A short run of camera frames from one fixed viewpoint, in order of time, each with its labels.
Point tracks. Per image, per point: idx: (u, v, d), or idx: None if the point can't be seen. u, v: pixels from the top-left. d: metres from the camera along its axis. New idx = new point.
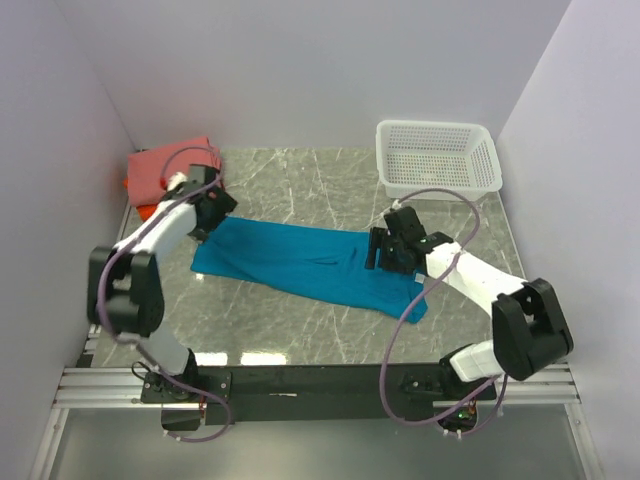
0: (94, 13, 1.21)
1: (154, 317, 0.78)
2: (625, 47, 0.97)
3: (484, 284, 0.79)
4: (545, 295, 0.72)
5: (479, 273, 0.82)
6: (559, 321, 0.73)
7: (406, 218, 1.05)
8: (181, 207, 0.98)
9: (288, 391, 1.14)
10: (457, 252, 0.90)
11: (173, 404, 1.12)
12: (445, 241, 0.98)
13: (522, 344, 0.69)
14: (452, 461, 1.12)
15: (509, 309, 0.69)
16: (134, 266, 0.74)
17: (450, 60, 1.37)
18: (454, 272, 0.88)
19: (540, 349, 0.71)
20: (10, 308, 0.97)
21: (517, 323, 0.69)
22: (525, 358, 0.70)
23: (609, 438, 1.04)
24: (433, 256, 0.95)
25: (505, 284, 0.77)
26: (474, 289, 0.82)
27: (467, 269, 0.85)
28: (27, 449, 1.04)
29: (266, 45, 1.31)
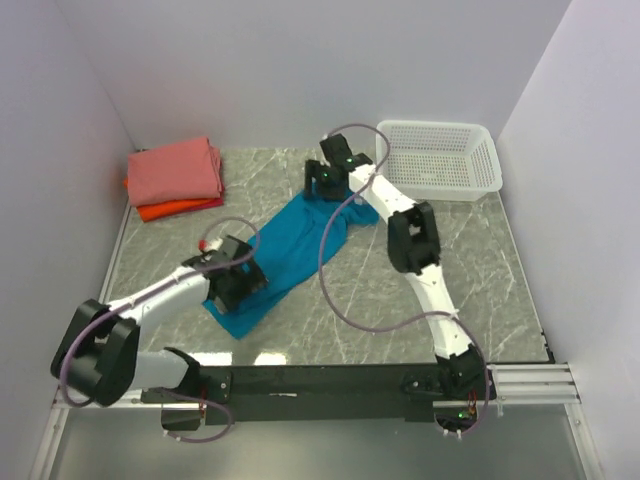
0: (95, 13, 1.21)
1: (120, 389, 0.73)
2: (625, 47, 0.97)
3: (389, 203, 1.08)
4: (426, 214, 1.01)
5: (386, 193, 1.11)
6: (433, 232, 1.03)
7: (336, 144, 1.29)
8: (194, 279, 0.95)
9: (288, 390, 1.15)
10: (371, 174, 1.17)
11: (173, 404, 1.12)
12: (365, 162, 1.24)
13: (405, 245, 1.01)
14: (451, 461, 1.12)
15: (397, 222, 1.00)
16: (112, 334, 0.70)
17: (451, 60, 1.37)
18: (369, 190, 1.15)
19: (423, 250, 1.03)
20: (10, 308, 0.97)
21: (402, 231, 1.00)
22: (409, 255, 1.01)
23: (609, 437, 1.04)
24: (354, 176, 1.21)
25: (402, 205, 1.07)
26: (379, 204, 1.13)
27: (379, 188, 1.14)
28: (27, 449, 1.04)
29: (266, 44, 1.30)
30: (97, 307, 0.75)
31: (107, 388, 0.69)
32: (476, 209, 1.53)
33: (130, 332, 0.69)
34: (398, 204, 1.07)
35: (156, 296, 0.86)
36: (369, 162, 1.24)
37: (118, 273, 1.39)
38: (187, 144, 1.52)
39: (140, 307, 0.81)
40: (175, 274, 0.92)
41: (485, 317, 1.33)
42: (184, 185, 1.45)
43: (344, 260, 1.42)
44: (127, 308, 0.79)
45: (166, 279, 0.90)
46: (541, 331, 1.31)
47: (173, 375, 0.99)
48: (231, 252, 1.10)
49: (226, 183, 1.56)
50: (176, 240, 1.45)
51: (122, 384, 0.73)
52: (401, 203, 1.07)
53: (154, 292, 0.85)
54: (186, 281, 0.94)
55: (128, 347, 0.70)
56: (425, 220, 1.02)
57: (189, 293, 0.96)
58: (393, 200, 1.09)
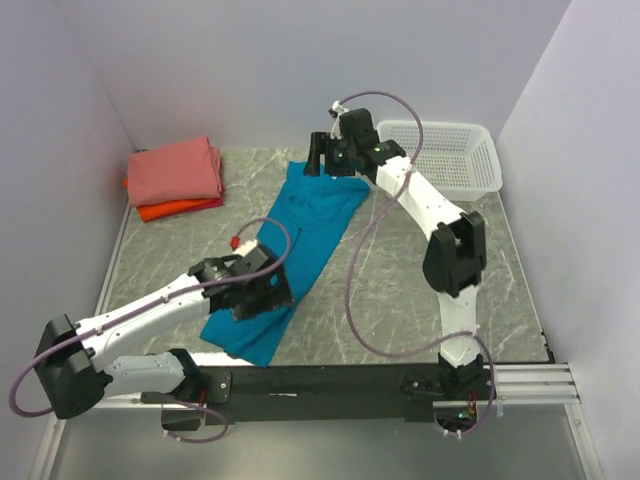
0: (95, 13, 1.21)
1: (83, 404, 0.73)
2: (624, 47, 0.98)
3: (428, 211, 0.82)
4: (475, 226, 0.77)
5: (425, 196, 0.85)
6: (481, 246, 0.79)
7: (362, 122, 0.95)
8: (191, 299, 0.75)
9: (288, 390, 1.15)
10: (408, 170, 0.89)
11: (173, 405, 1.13)
12: (398, 154, 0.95)
13: (447, 267, 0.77)
14: (451, 461, 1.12)
15: (442, 237, 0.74)
16: (67, 366, 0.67)
17: (450, 60, 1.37)
18: (405, 193, 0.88)
19: (465, 272, 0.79)
20: (11, 308, 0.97)
21: (446, 249, 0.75)
22: (448, 278, 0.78)
23: (609, 438, 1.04)
24: (384, 170, 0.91)
25: (447, 213, 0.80)
26: (417, 211, 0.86)
27: (416, 191, 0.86)
28: (26, 449, 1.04)
29: (266, 44, 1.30)
30: (65, 328, 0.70)
31: (64, 407, 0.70)
32: (476, 209, 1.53)
33: (80, 370, 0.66)
34: (441, 214, 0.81)
35: (132, 321, 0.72)
36: (403, 152, 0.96)
37: (118, 273, 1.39)
38: (187, 145, 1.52)
39: (107, 336, 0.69)
40: (165, 293, 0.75)
41: (485, 317, 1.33)
42: (183, 184, 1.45)
43: (344, 260, 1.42)
44: (91, 336, 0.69)
45: (153, 297, 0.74)
46: (541, 331, 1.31)
47: (167, 382, 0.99)
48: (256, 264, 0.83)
49: (226, 183, 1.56)
50: (176, 240, 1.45)
51: (84, 401, 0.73)
52: (446, 212, 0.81)
53: (130, 316, 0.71)
54: (178, 300, 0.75)
55: (79, 380, 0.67)
56: (473, 235, 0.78)
57: (184, 314, 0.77)
58: (433, 207, 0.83)
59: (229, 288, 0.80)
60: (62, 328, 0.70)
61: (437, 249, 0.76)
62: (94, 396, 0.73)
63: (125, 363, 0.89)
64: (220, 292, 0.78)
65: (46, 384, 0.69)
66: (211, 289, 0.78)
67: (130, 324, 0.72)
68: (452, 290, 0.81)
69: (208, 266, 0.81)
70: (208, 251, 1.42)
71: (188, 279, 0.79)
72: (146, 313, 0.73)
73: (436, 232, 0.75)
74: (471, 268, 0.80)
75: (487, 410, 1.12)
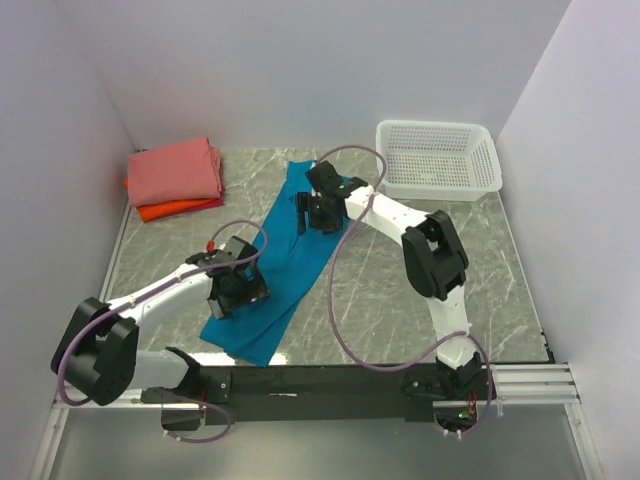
0: (95, 14, 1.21)
1: (117, 387, 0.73)
2: (624, 47, 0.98)
3: (395, 221, 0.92)
4: (442, 223, 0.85)
5: (391, 210, 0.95)
6: (456, 243, 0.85)
7: (324, 172, 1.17)
8: (198, 278, 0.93)
9: (288, 390, 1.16)
10: (371, 194, 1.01)
11: (173, 405, 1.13)
12: (361, 184, 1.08)
13: (426, 266, 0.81)
14: (451, 461, 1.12)
15: (412, 237, 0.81)
16: (111, 334, 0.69)
17: (450, 60, 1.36)
18: (371, 212, 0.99)
19: (447, 271, 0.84)
20: (11, 308, 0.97)
21: (420, 248, 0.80)
22: (432, 279, 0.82)
23: (609, 438, 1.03)
24: (351, 200, 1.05)
25: (413, 217, 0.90)
26: (387, 226, 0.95)
27: (380, 208, 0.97)
28: (26, 449, 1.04)
29: (266, 44, 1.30)
30: (97, 305, 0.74)
31: (104, 387, 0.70)
32: (476, 209, 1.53)
33: (128, 334, 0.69)
34: (408, 220, 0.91)
35: (158, 296, 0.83)
36: (365, 183, 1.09)
37: (118, 273, 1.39)
38: (187, 144, 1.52)
39: (140, 307, 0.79)
40: (177, 274, 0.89)
41: (486, 317, 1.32)
42: (183, 184, 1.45)
43: (344, 260, 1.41)
44: (127, 307, 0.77)
45: (169, 278, 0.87)
46: (541, 331, 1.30)
47: (174, 375, 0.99)
48: (236, 253, 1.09)
49: (226, 183, 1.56)
50: (175, 240, 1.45)
51: (120, 382, 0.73)
52: (411, 218, 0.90)
53: (156, 291, 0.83)
54: (190, 279, 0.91)
55: (126, 348, 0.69)
56: (443, 231, 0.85)
57: (193, 292, 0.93)
58: (400, 216, 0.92)
59: (223, 272, 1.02)
60: (94, 306, 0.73)
61: (411, 251, 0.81)
62: (127, 375, 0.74)
63: (143, 352, 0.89)
64: (219, 273, 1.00)
65: (89, 365, 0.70)
66: (211, 271, 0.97)
67: (156, 298, 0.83)
68: (440, 293, 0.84)
69: (201, 258, 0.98)
70: None
71: (189, 265, 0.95)
72: (168, 290, 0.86)
73: (406, 235, 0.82)
74: (453, 265, 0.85)
75: (486, 409, 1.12)
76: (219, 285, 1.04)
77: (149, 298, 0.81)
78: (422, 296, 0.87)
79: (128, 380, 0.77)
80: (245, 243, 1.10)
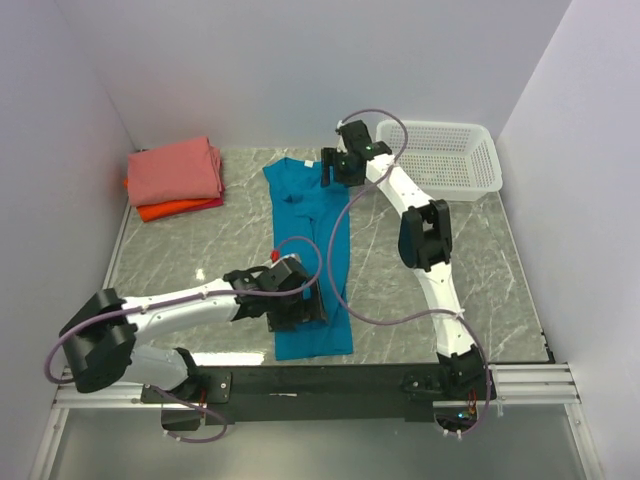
0: (94, 13, 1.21)
1: (103, 382, 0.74)
2: (625, 47, 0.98)
3: (404, 196, 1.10)
4: (442, 213, 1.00)
5: (403, 186, 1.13)
6: (446, 230, 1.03)
7: (355, 129, 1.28)
8: (223, 300, 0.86)
9: (288, 390, 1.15)
10: (391, 166, 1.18)
11: (173, 405, 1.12)
12: (385, 151, 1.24)
13: (415, 244, 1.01)
14: (451, 461, 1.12)
15: (413, 219, 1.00)
16: (108, 338, 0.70)
17: (451, 59, 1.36)
18: (386, 182, 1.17)
19: (431, 250, 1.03)
20: (10, 308, 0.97)
21: (416, 230, 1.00)
22: (418, 254, 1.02)
23: (609, 438, 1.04)
24: (373, 165, 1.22)
25: (417, 200, 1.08)
26: (397, 197, 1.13)
27: (395, 181, 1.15)
28: (26, 449, 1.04)
29: (267, 44, 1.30)
30: (112, 300, 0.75)
31: (90, 379, 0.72)
32: (476, 209, 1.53)
33: (120, 344, 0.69)
34: (415, 200, 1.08)
35: (173, 308, 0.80)
36: (389, 150, 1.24)
37: (118, 273, 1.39)
38: (187, 144, 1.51)
39: (150, 316, 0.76)
40: (204, 290, 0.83)
41: (486, 317, 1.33)
42: (183, 184, 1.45)
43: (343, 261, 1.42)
44: (136, 312, 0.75)
45: (192, 292, 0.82)
46: (541, 331, 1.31)
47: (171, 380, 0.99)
48: (281, 278, 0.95)
49: (226, 183, 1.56)
50: (175, 240, 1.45)
51: (106, 378, 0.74)
52: (418, 197, 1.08)
53: (172, 303, 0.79)
54: (214, 299, 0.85)
55: (117, 353, 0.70)
56: (439, 220, 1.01)
57: (213, 313, 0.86)
58: (410, 195, 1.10)
59: (254, 300, 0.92)
60: (108, 299, 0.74)
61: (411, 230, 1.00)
62: (114, 375, 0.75)
63: (147, 352, 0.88)
64: (248, 300, 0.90)
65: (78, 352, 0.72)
66: (240, 296, 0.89)
67: (171, 308, 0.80)
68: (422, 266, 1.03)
69: (240, 278, 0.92)
70: (208, 251, 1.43)
71: (222, 283, 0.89)
72: (186, 304, 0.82)
73: (408, 216, 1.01)
74: (438, 245, 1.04)
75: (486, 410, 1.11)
76: (248, 312, 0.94)
77: (162, 308, 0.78)
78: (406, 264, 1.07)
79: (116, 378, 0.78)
80: (293, 270, 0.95)
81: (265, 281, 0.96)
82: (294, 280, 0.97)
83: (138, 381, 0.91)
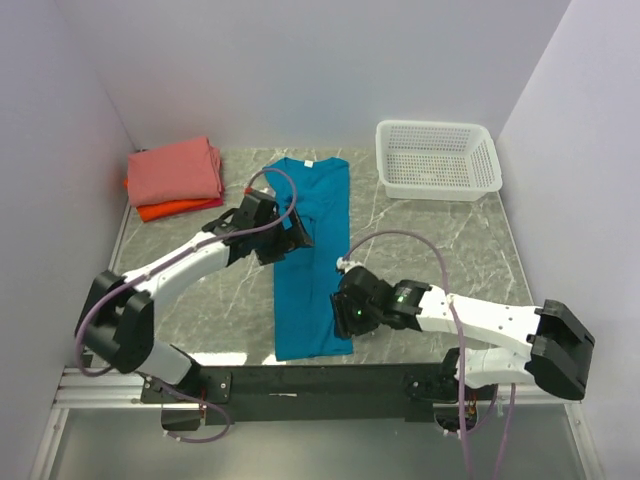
0: (95, 13, 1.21)
1: (139, 358, 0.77)
2: (625, 47, 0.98)
3: (504, 332, 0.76)
4: (563, 316, 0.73)
5: (489, 317, 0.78)
6: (579, 329, 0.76)
7: (367, 281, 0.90)
8: (214, 247, 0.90)
9: (288, 391, 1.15)
10: (450, 300, 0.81)
11: (173, 405, 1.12)
12: (424, 290, 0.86)
13: (569, 375, 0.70)
14: (451, 461, 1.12)
15: (541, 350, 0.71)
16: (127, 307, 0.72)
17: (451, 59, 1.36)
18: (467, 327, 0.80)
19: (579, 365, 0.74)
20: (11, 308, 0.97)
21: (555, 355, 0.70)
22: (579, 385, 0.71)
23: (609, 438, 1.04)
24: (431, 315, 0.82)
25: (524, 325, 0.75)
26: (483, 333, 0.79)
27: (475, 318, 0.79)
28: (26, 449, 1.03)
29: (267, 45, 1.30)
30: (114, 278, 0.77)
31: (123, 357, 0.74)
32: (476, 209, 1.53)
33: (143, 306, 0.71)
34: (519, 326, 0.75)
35: (175, 267, 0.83)
36: (426, 284, 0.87)
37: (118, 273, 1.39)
38: (187, 144, 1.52)
39: (156, 279, 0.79)
40: (193, 243, 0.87)
41: None
42: (184, 185, 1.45)
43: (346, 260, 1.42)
44: (142, 280, 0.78)
45: (184, 247, 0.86)
46: None
47: (176, 370, 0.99)
48: (252, 211, 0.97)
49: (226, 183, 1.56)
50: (175, 240, 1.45)
51: (139, 352, 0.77)
52: (522, 322, 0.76)
53: (171, 262, 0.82)
54: (206, 249, 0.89)
55: (140, 319, 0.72)
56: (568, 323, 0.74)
57: (209, 261, 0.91)
58: (505, 322, 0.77)
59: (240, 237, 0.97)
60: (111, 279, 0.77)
61: (547, 366, 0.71)
62: (146, 346, 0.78)
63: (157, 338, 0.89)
64: (234, 241, 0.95)
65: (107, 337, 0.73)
66: (228, 239, 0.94)
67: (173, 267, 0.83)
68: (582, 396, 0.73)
69: (217, 225, 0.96)
70: None
71: (204, 233, 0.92)
72: (183, 260, 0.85)
73: (532, 349, 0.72)
74: (582, 356, 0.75)
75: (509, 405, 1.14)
76: (239, 253, 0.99)
77: (164, 270, 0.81)
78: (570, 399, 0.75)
79: (149, 351, 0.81)
80: (261, 199, 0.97)
81: (240, 220, 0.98)
82: (266, 209, 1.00)
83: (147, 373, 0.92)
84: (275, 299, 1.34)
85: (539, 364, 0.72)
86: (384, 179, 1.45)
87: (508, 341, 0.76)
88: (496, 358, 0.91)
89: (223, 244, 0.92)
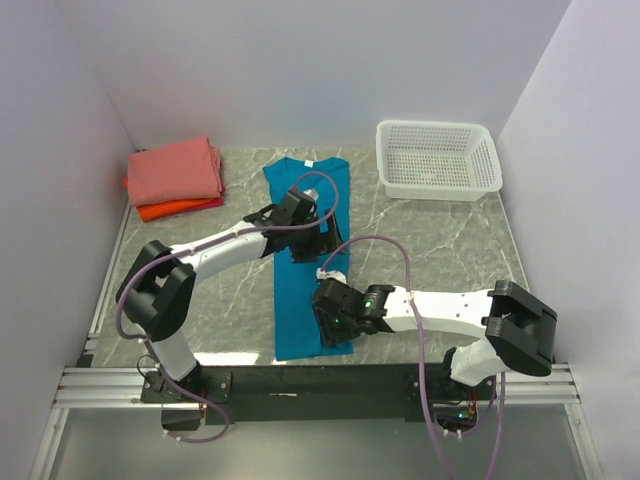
0: (95, 13, 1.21)
1: (171, 329, 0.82)
2: (626, 47, 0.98)
3: (461, 318, 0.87)
4: (512, 294, 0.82)
5: (445, 308, 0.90)
6: (537, 305, 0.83)
7: (336, 292, 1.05)
8: (252, 236, 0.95)
9: (288, 390, 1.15)
10: (410, 297, 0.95)
11: (173, 405, 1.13)
12: (389, 292, 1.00)
13: (527, 349, 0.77)
14: (451, 461, 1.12)
15: (496, 330, 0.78)
16: (172, 276, 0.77)
17: (451, 59, 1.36)
18: (426, 319, 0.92)
19: (539, 340, 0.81)
20: (10, 309, 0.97)
21: (509, 332, 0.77)
22: (539, 358, 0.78)
23: (609, 438, 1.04)
24: (395, 315, 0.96)
25: (477, 311, 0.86)
26: (445, 322, 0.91)
27: (433, 310, 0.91)
28: (26, 449, 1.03)
29: (266, 45, 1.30)
30: (160, 248, 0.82)
31: (159, 324, 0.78)
32: (476, 209, 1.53)
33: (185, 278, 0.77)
34: (473, 311, 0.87)
35: (217, 248, 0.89)
36: (390, 287, 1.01)
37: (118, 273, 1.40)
38: (187, 144, 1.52)
39: (199, 255, 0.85)
40: (235, 230, 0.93)
41: None
42: (184, 184, 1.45)
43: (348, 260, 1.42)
44: (187, 254, 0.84)
45: (226, 233, 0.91)
46: None
47: (180, 365, 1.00)
48: (291, 210, 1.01)
49: (226, 183, 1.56)
50: (175, 240, 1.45)
51: (173, 323, 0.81)
52: (476, 310, 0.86)
53: (213, 243, 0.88)
54: (245, 237, 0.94)
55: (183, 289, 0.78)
56: (520, 300, 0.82)
57: (246, 249, 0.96)
58: (462, 309, 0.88)
59: (276, 234, 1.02)
60: (158, 249, 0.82)
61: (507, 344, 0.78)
62: (178, 319, 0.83)
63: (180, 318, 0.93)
64: (271, 236, 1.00)
65: (146, 301, 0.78)
66: (266, 232, 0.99)
67: (215, 248, 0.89)
68: (549, 368, 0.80)
69: (257, 218, 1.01)
70: None
71: (245, 223, 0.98)
72: (223, 244, 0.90)
73: (488, 329, 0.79)
74: (543, 333, 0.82)
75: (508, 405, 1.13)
76: (274, 247, 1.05)
77: (206, 249, 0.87)
78: (539, 375, 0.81)
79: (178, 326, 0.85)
80: (300, 199, 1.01)
81: (279, 216, 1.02)
82: (305, 209, 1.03)
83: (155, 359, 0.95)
84: (275, 299, 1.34)
85: (499, 345, 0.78)
86: (384, 179, 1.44)
87: (467, 325, 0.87)
88: (478, 351, 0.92)
89: (261, 236, 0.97)
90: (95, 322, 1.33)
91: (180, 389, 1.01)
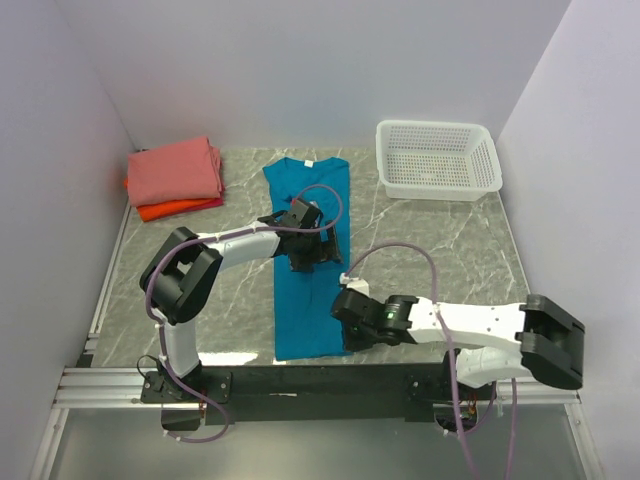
0: (95, 13, 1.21)
1: (191, 313, 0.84)
2: (625, 48, 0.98)
3: (493, 332, 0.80)
4: (545, 308, 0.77)
5: (474, 321, 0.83)
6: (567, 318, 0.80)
7: (356, 302, 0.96)
8: (268, 235, 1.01)
9: (288, 390, 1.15)
10: (436, 310, 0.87)
11: (173, 405, 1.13)
12: (412, 304, 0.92)
13: (561, 366, 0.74)
14: (450, 461, 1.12)
15: (530, 346, 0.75)
16: (199, 260, 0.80)
17: (450, 59, 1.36)
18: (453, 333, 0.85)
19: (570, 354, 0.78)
20: (10, 309, 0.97)
21: (544, 350, 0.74)
22: (573, 374, 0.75)
23: (609, 438, 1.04)
24: (418, 328, 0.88)
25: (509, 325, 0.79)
26: (473, 336, 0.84)
27: (460, 323, 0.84)
28: (26, 450, 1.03)
29: (266, 45, 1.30)
30: (188, 233, 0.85)
31: (181, 308, 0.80)
32: (476, 209, 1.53)
33: (211, 261, 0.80)
34: (507, 325, 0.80)
35: (238, 239, 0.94)
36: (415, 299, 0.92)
37: (118, 273, 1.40)
38: (187, 144, 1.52)
39: (224, 243, 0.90)
40: (253, 225, 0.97)
41: None
42: (184, 184, 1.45)
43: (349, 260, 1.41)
44: (213, 241, 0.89)
45: (245, 228, 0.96)
46: None
47: (185, 362, 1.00)
48: (300, 215, 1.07)
49: (226, 183, 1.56)
50: None
51: (194, 308, 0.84)
52: (508, 324, 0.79)
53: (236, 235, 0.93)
54: (261, 233, 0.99)
55: (208, 272, 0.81)
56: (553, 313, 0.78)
57: (262, 245, 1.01)
58: (492, 323, 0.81)
59: (286, 237, 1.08)
60: (186, 235, 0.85)
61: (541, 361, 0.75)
62: (199, 305, 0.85)
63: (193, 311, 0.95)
64: (281, 236, 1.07)
65: (171, 283, 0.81)
66: (278, 232, 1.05)
67: (237, 240, 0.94)
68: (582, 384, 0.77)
69: (270, 218, 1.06)
70: None
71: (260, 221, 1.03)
72: (243, 237, 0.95)
73: (521, 346, 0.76)
74: (572, 346, 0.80)
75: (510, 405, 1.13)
76: (283, 248, 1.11)
77: (228, 239, 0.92)
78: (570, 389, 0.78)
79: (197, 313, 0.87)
80: (308, 205, 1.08)
81: (289, 221, 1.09)
82: (313, 216, 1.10)
83: (164, 353, 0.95)
84: (275, 299, 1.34)
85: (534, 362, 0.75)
86: (384, 180, 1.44)
87: (500, 341, 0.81)
88: (493, 356, 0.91)
89: (273, 236, 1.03)
90: (95, 322, 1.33)
91: (184, 386, 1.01)
